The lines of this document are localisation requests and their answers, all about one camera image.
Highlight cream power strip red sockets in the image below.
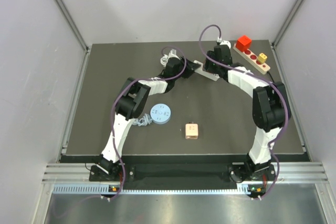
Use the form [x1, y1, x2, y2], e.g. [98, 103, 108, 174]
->
[233, 44, 270, 74]

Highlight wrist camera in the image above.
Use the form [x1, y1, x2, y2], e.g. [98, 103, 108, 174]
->
[216, 38, 232, 49]
[167, 49, 180, 59]

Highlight white power strip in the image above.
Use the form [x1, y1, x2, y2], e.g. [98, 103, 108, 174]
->
[193, 60, 219, 81]

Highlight red cube plug adapter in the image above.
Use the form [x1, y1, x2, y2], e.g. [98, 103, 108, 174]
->
[236, 35, 252, 52]

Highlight white coiled power cable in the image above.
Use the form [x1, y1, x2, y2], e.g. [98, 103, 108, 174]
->
[159, 54, 171, 67]

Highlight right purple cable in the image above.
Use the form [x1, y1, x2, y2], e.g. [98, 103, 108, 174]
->
[198, 24, 289, 200]

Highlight light blue coiled cable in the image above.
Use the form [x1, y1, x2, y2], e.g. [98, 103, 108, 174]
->
[133, 113, 153, 127]

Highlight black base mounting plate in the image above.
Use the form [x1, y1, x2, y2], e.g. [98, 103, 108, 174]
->
[89, 164, 275, 187]

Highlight round light blue socket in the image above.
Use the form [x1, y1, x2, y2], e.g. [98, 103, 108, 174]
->
[150, 103, 171, 124]

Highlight slotted cable duct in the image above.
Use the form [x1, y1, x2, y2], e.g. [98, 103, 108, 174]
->
[52, 184, 262, 196]

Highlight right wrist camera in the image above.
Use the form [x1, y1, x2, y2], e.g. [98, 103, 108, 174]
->
[216, 38, 232, 49]

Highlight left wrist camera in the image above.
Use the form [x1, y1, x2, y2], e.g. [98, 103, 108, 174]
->
[167, 49, 180, 59]

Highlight yellow cube plug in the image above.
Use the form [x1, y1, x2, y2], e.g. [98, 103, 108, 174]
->
[257, 53, 268, 64]

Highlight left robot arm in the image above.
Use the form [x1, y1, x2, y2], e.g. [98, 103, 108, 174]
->
[97, 57, 201, 180]

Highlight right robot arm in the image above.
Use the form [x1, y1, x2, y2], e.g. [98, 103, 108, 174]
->
[204, 45, 291, 183]

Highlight pink cube plug adapter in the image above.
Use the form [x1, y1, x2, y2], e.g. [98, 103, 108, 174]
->
[185, 123, 199, 140]

